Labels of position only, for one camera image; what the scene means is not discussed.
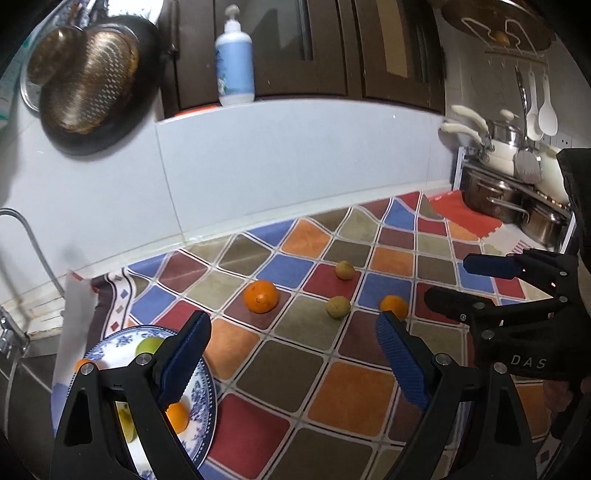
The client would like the white pump bottle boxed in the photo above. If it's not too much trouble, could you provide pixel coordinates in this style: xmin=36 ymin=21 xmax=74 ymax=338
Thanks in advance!
xmin=214 ymin=4 xmax=256 ymax=107

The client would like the small white pot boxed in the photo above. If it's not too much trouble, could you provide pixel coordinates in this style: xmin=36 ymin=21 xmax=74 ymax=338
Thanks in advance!
xmin=484 ymin=140 xmax=523 ymax=177

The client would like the white rice spoon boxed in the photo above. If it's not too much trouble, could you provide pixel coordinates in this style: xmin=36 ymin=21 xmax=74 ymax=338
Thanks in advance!
xmin=526 ymin=68 xmax=545 ymax=142
xmin=537 ymin=73 xmax=559 ymax=137

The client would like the medium orange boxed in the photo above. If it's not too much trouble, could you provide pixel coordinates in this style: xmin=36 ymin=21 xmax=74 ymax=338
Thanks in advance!
xmin=243 ymin=280 xmax=280 ymax=315

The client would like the perforated metal steamer plate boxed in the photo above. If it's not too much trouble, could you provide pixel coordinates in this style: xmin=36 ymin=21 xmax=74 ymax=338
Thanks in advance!
xmin=18 ymin=0 xmax=163 ymax=113

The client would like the steel pot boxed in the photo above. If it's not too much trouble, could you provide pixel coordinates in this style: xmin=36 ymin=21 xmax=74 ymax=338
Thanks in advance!
xmin=462 ymin=166 xmax=530 ymax=223
xmin=521 ymin=200 xmax=572 ymax=248

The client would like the dark brown window frame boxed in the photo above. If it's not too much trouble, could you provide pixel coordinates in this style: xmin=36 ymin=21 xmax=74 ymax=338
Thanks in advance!
xmin=159 ymin=0 xmax=448 ymax=121

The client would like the large orange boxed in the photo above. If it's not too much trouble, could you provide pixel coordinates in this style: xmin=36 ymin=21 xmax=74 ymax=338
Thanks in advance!
xmin=165 ymin=401 xmax=190 ymax=435

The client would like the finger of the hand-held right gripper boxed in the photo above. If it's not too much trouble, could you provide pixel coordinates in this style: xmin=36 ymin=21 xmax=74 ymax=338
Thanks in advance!
xmin=424 ymin=285 xmax=556 ymax=332
xmin=463 ymin=248 xmax=579 ymax=298

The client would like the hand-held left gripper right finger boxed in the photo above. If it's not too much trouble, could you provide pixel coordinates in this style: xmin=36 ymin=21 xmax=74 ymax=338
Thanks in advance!
xmin=375 ymin=311 xmax=533 ymax=480

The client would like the chrome pull-down faucet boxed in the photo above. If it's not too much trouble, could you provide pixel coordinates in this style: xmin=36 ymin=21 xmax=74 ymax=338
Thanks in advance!
xmin=0 ymin=306 xmax=31 ymax=360

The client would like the white pot rack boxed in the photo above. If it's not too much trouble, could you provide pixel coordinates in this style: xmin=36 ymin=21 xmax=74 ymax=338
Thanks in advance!
xmin=451 ymin=146 xmax=579 ymax=256

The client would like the brown round board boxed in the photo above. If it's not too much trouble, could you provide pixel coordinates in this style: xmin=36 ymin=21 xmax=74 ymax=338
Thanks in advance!
xmin=438 ymin=0 xmax=556 ymax=57

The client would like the person's right hand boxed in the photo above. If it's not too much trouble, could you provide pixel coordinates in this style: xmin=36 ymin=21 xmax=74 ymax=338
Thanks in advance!
xmin=542 ymin=376 xmax=578 ymax=416

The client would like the black frying pan with strainer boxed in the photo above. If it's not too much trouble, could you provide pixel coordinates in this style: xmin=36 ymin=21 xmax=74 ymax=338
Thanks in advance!
xmin=39 ymin=16 xmax=161 ymax=156

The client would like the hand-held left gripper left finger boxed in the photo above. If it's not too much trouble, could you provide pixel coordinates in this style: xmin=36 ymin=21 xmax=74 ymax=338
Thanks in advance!
xmin=48 ymin=310 xmax=213 ymax=480

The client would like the colourful diamond pattern tablecloth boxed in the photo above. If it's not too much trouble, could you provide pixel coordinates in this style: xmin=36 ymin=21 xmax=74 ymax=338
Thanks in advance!
xmin=51 ymin=191 xmax=570 ymax=480

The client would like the blue and white plate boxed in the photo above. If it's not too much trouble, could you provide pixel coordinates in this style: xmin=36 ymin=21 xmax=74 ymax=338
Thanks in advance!
xmin=83 ymin=325 xmax=218 ymax=480

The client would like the metal spatula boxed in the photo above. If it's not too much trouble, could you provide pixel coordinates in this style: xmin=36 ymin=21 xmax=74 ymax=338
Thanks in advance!
xmin=514 ymin=64 xmax=543 ymax=184

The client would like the green apple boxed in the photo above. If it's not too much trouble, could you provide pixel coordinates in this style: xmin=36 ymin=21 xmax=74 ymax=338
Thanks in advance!
xmin=115 ymin=402 xmax=137 ymax=442
xmin=135 ymin=337 xmax=166 ymax=357

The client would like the red foam mat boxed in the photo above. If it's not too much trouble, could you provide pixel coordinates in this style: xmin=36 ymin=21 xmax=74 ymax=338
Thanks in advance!
xmin=431 ymin=189 xmax=502 ymax=244

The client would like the thin gooseneck faucet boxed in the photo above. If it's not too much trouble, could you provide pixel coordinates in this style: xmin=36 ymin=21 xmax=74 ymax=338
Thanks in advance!
xmin=0 ymin=208 xmax=66 ymax=297

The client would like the white knife handle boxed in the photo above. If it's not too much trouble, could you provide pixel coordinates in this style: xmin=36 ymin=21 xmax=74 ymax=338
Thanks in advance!
xmin=439 ymin=120 xmax=496 ymax=151
xmin=450 ymin=104 xmax=490 ymax=136

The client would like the large white pot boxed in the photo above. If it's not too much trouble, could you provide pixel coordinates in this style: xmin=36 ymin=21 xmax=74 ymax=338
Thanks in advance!
xmin=534 ymin=142 xmax=574 ymax=205

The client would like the white printed mat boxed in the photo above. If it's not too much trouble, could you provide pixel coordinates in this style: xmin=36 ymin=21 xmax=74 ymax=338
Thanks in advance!
xmin=481 ymin=225 xmax=556 ymax=260

